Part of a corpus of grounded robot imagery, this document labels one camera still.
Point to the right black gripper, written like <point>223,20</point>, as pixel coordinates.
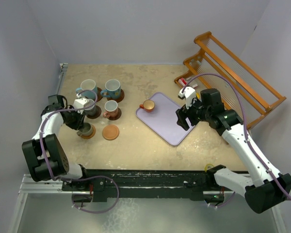
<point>183,113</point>

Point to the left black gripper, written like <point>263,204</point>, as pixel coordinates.
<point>78,123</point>

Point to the grey green cup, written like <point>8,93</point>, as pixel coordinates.
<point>86,130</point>

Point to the grey blue cup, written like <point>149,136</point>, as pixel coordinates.
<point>90,104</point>

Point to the light orange wooden coaster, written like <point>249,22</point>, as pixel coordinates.
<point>92,134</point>
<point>110,132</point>

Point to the dark walnut coaster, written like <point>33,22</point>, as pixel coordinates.
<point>93,113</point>
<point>116,116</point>

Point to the large light blue cup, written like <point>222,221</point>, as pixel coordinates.
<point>87,89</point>

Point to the reddish wooden coaster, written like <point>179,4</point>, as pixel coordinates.
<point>120,97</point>
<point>99,96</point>

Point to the pink red cup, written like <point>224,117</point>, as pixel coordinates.
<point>111,109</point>

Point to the orange copper cup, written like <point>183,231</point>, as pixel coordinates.
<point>147,105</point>

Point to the blue cup with pattern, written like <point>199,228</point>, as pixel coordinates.
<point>112,89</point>

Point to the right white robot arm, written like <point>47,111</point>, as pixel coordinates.
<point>266,186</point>

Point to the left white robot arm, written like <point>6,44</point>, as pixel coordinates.
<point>74,171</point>

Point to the lilac serving tray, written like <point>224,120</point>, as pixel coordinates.
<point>163,119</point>

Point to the red white small box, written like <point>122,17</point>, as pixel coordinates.
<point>182,82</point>

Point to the orange wooden rack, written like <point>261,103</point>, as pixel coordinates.
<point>240,86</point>

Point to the yellow tape roll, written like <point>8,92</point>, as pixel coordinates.
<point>208,166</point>

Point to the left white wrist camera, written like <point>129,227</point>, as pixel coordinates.
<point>83,104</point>

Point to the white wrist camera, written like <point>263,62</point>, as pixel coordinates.
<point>83,104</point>
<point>188,93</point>

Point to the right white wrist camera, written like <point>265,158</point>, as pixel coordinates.
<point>188,93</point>

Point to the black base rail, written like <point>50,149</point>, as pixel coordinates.
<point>145,184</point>

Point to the aluminium frame profile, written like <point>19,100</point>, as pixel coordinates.
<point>29,186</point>

